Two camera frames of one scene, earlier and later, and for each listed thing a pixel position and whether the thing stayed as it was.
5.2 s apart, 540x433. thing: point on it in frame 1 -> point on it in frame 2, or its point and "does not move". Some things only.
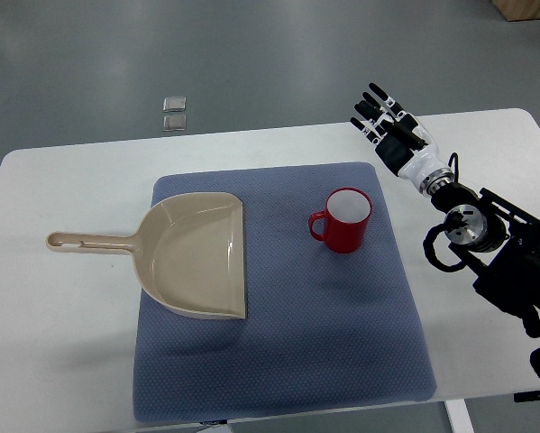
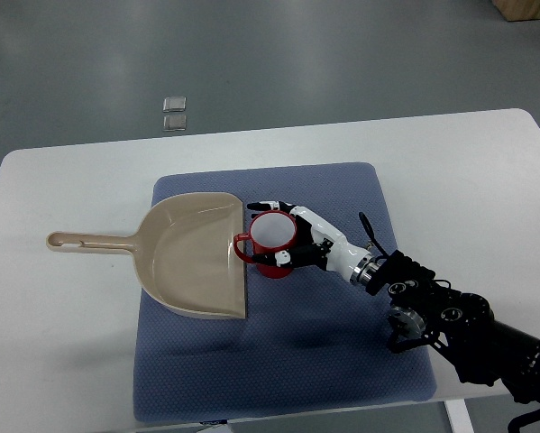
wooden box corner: x=518 y=10 does not move
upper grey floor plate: x=174 y=104 does not move
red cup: x=346 y=216 -> x=270 y=232
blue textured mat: x=322 y=327 does not move
